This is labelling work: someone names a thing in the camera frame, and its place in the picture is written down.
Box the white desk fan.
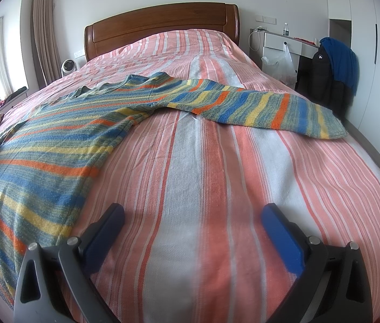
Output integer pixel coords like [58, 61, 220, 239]
[60, 59, 78, 76]

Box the blue garment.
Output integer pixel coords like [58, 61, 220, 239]
[319, 37, 360, 97]

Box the white window seat cabinet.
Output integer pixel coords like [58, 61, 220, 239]
[0, 86, 29, 115]

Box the bed with pink striped cover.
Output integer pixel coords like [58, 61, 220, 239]
[0, 29, 380, 323]

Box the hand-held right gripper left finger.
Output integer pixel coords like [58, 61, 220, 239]
[13, 202, 125, 323]

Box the black jacket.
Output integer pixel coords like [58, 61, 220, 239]
[296, 45, 354, 119]

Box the wooden bed headboard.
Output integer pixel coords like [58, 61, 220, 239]
[84, 3, 241, 63]

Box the striped knit sweater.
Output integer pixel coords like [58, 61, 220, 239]
[0, 72, 348, 310]

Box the clear plastic bag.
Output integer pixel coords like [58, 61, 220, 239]
[261, 43, 298, 87]

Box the white desk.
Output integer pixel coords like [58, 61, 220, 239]
[250, 29, 320, 75]

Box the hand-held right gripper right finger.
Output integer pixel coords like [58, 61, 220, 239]
[261, 203, 374, 323]

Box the brown curtain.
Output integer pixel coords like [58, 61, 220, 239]
[32, 0, 63, 87]

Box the white sheer curtain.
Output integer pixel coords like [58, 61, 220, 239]
[0, 18, 13, 100]

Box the dark clothes pile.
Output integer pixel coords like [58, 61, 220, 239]
[7, 86, 29, 100]

